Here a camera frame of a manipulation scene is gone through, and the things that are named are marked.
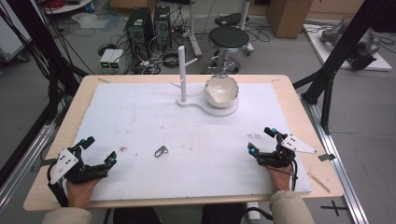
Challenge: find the round white table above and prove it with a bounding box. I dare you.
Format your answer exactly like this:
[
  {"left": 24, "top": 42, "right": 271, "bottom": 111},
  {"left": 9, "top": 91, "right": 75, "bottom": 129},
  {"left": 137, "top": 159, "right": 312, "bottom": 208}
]
[{"left": 41, "top": 0, "right": 94, "bottom": 15}]

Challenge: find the black round stool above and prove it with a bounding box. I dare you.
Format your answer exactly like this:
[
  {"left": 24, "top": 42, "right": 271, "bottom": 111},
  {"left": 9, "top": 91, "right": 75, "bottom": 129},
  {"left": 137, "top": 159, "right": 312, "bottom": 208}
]
[{"left": 205, "top": 25, "right": 251, "bottom": 75}]

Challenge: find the person's left hand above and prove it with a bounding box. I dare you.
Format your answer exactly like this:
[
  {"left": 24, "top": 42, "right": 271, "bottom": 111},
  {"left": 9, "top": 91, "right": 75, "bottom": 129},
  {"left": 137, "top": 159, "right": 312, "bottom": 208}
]
[{"left": 65, "top": 176, "right": 103, "bottom": 210}]

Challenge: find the grey robot device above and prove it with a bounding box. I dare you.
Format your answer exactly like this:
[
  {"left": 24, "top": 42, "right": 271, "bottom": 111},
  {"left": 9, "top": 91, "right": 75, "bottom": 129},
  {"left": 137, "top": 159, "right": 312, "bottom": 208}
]
[{"left": 319, "top": 21, "right": 348, "bottom": 45}]

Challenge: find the white power supply box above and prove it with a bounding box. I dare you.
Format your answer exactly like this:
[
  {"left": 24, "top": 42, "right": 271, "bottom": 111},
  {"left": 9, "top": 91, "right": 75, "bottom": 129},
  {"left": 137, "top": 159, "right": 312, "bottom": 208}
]
[
  {"left": 109, "top": 49, "right": 124, "bottom": 69},
  {"left": 99, "top": 49, "right": 116, "bottom": 70}
]

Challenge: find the white platform board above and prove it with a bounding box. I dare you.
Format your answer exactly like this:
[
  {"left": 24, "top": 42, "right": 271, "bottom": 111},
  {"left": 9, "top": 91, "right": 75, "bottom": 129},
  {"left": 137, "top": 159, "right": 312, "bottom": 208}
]
[{"left": 303, "top": 22, "right": 393, "bottom": 73}]

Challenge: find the white desk leg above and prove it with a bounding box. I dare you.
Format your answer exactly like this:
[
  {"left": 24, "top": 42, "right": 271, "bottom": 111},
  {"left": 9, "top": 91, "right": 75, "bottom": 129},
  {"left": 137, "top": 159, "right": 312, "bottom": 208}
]
[
  {"left": 186, "top": 0, "right": 204, "bottom": 58},
  {"left": 238, "top": 0, "right": 255, "bottom": 56}
]

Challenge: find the black metal frame post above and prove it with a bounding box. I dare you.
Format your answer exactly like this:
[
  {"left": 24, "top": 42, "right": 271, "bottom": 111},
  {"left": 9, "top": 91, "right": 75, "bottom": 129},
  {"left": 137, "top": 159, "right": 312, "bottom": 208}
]
[
  {"left": 292, "top": 0, "right": 394, "bottom": 135},
  {"left": 6, "top": 0, "right": 90, "bottom": 125}
]

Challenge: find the flat black case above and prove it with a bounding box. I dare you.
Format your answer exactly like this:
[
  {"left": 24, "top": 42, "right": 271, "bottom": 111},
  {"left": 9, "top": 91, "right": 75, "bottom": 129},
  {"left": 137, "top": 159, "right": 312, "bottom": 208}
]
[{"left": 214, "top": 12, "right": 250, "bottom": 28}]

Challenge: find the person's dark trouser leg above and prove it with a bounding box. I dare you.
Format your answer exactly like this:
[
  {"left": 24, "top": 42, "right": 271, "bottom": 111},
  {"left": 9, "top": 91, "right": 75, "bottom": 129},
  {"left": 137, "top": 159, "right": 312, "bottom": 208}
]
[{"left": 201, "top": 203, "right": 247, "bottom": 224}]

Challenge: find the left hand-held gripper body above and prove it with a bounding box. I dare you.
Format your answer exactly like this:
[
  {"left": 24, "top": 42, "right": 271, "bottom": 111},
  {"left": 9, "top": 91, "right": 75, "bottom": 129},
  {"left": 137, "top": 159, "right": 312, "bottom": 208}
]
[{"left": 49, "top": 146, "right": 110, "bottom": 185}]

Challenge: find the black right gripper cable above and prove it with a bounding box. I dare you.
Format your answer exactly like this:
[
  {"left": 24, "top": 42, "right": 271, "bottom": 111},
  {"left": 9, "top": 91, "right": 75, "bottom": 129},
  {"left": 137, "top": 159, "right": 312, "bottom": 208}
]
[{"left": 290, "top": 158, "right": 300, "bottom": 192}]

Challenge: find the white eggshell-shaped bowl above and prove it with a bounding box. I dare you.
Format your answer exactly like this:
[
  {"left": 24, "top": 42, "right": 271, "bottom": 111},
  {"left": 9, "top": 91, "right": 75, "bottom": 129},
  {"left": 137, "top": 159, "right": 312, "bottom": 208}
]
[{"left": 204, "top": 74, "right": 240, "bottom": 109}]

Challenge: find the black computer tower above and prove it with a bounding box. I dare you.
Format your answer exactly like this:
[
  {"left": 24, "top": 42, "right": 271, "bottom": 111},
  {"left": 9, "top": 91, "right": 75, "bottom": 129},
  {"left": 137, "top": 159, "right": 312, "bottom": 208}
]
[
  {"left": 125, "top": 7, "right": 155, "bottom": 60},
  {"left": 153, "top": 5, "right": 172, "bottom": 50}
]

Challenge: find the thin wooden strip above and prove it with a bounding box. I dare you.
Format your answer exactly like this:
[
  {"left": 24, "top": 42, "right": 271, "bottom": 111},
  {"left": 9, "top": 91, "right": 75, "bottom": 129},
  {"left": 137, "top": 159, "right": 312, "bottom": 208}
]
[{"left": 307, "top": 172, "right": 332, "bottom": 194}]

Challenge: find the tangle of black cables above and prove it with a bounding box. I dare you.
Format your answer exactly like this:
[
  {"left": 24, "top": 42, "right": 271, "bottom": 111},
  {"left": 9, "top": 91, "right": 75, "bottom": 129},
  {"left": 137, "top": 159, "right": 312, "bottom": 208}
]
[{"left": 134, "top": 46, "right": 181, "bottom": 76}]

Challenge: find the brown cardboard box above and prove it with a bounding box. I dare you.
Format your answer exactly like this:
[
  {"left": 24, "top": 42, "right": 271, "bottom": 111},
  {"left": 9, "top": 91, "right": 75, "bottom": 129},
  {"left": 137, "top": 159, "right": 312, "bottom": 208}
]
[{"left": 266, "top": 0, "right": 315, "bottom": 39}]

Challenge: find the aluminium frame rail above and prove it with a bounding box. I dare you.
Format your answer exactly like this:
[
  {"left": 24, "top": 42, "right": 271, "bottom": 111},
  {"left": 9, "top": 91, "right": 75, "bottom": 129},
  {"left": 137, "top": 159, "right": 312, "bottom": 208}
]
[
  {"left": 300, "top": 94, "right": 370, "bottom": 224},
  {"left": 0, "top": 122, "right": 59, "bottom": 216}
]

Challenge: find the black robot device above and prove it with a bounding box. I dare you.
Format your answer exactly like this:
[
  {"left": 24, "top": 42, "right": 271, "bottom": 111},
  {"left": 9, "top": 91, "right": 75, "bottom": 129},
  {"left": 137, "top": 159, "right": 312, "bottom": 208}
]
[{"left": 346, "top": 29, "right": 381, "bottom": 71}]

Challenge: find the white table leg tube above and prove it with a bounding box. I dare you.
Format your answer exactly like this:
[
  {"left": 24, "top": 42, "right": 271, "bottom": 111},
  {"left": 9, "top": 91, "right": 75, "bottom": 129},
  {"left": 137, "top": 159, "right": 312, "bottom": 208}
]
[{"left": 246, "top": 201, "right": 262, "bottom": 224}]

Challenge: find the small metal carabiner clip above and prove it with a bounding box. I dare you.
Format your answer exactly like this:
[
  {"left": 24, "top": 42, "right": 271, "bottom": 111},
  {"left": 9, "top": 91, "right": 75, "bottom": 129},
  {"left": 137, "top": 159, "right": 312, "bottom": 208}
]
[{"left": 153, "top": 145, "right": 170, "bottom": 159}]

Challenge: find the white foam board mat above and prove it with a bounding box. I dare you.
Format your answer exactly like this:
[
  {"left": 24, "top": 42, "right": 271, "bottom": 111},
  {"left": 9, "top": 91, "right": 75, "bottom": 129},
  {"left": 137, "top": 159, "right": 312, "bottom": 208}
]
[{"left": 59, "top": 81, "right": 313, "bottom": 203}]

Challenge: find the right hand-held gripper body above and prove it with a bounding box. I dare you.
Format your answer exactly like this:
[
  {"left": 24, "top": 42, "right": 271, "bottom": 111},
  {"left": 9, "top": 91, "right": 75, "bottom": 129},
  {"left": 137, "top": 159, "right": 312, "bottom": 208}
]
[{"left": 255, "top": 133, "right": 318, "bottom": 169}]

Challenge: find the clear plastic sheet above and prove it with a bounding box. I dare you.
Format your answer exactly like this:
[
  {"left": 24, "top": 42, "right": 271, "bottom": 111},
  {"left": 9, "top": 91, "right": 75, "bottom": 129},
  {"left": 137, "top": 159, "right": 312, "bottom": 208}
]
[{"left": 71, "top": 11, "right": 120, "bottom": 32}]

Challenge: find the white jewellery tree stand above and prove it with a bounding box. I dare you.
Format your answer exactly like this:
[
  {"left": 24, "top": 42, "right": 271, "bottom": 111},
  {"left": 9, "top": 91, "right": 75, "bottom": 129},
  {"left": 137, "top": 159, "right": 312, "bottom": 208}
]
[{"left": 169, "top": 45, "right": 240, "bottom": 118}]

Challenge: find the person's right hand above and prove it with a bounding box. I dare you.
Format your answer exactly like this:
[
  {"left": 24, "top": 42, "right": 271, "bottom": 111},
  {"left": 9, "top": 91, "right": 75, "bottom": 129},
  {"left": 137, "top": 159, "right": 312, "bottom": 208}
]
[{"left": 266, "top": 163, "right": 294, "bottom": 194}]

